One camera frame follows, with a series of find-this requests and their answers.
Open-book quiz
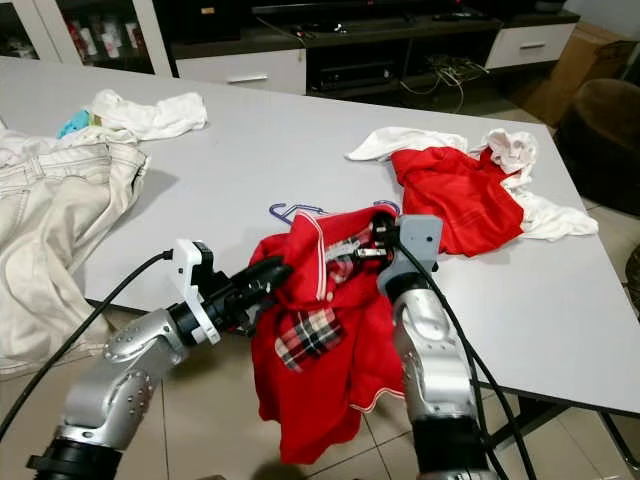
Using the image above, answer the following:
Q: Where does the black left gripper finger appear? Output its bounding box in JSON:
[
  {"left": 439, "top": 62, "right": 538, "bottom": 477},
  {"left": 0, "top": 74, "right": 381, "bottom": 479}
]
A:
[
  {"left": 236, "top": 295, "right": 279, "bottom": 331},
  {"left": 232, "top": 255, "right": 293, "bottom": 296}
]

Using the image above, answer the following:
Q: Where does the purple plastic clothes hanger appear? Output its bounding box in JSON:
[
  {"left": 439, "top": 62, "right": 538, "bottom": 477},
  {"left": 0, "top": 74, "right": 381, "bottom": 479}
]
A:
[{"left": 268, "top": 200, "right": 401, "bottom": 227}]

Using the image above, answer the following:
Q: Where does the red polo shirt plaid trim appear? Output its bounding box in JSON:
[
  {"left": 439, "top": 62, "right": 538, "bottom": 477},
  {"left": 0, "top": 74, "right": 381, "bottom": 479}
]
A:
[{"left": 250, "top": 208, "right": 406, "bottom": 466}]

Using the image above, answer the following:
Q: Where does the cream denim jacket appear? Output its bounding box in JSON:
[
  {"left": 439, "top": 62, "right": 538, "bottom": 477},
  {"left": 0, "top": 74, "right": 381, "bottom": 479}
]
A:
[{"left": 0, "top": 140, "right": 151, "bottom": 379}]

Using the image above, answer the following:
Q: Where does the red jacket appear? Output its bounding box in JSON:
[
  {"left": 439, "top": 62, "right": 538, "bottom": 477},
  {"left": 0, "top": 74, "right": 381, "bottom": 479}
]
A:
[{"left": 390, "top": 145, "right": 526, "bottom": 258}]

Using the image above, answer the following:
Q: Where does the black low TV bench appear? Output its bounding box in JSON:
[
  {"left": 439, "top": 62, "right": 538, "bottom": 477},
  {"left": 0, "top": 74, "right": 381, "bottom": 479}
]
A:
[{"left": 155, "top": 0, "right": 581, "bottom": 99}]

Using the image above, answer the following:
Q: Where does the black flat television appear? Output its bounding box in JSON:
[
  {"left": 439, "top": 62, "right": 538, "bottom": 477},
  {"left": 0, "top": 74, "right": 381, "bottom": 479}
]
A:
[{"left": 250, "top": 0, "right": 416, "bottom": 23}]

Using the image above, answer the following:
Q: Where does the brown chair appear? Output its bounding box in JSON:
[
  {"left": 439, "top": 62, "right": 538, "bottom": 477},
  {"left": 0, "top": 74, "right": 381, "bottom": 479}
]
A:
[{"left": 555, "top": 78, "right": 640, "bottom": 191}]

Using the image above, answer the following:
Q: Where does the white side drawer unit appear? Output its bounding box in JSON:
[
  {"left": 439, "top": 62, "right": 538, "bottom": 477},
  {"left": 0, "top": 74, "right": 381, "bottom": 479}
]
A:
[{"left": 485, "top": 22, "right": 581, "bottom": 71}]

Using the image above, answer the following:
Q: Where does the white long-sleeve shirt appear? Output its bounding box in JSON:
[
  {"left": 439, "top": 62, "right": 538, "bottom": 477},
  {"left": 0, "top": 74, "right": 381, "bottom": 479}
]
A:
[{"left": 0, "top": 125, "right": 76, "bottom": 171}]

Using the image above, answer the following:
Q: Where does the black table leg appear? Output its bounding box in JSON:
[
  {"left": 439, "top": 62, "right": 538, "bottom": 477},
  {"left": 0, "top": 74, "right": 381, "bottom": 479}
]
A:
[{"left": 500, "top": 400, "right": 640, "bottom": 471}]

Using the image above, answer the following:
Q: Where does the tall black cabinet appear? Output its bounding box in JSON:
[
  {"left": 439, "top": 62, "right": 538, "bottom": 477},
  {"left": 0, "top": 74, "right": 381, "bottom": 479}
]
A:
[{"left": 155, "top": 0, "right": 251, "bottom": 46}]

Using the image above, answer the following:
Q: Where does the large brown cardboard box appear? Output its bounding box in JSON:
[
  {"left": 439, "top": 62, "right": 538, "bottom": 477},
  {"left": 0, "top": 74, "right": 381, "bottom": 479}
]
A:
[{"left": 520, "top": 22, "right": 640, "bottom": 126}]

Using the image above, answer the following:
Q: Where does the white cabinet with glass doors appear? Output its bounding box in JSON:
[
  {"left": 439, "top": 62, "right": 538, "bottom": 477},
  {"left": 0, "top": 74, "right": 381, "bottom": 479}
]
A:
[{"left": 0, "top": 0, "right": 179, "bottom": 79}]

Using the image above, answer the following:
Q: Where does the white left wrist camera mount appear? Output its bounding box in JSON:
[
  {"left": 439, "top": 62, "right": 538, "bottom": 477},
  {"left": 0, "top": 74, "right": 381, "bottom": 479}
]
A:
[{"left": 171, "top": 238, "right": 219, "bottom": 346}]

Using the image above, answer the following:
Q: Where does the tangle of pale cables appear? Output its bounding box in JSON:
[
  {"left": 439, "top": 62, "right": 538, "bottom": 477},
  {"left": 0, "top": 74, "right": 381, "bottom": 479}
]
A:
[{"left": 400, "top": 55, "right": 491, "bottom": 111}]

